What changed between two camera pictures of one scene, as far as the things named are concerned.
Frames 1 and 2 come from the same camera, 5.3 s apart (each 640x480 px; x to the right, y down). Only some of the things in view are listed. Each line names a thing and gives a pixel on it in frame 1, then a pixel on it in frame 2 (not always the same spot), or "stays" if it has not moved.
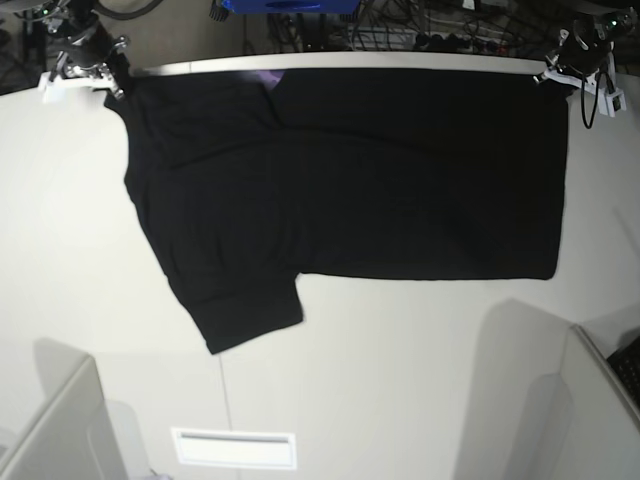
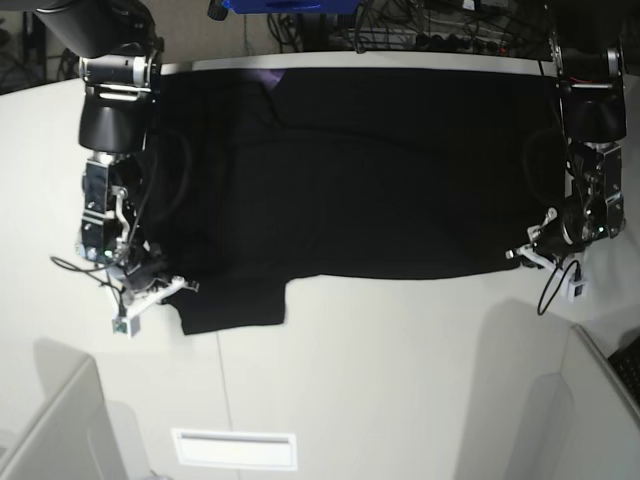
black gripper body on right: (582, 46) -> (562, 233)
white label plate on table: (235, 448) stays
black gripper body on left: (95, 48) -> (147, 266)
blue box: (291, 6) stays
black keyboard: (626, 362) stays
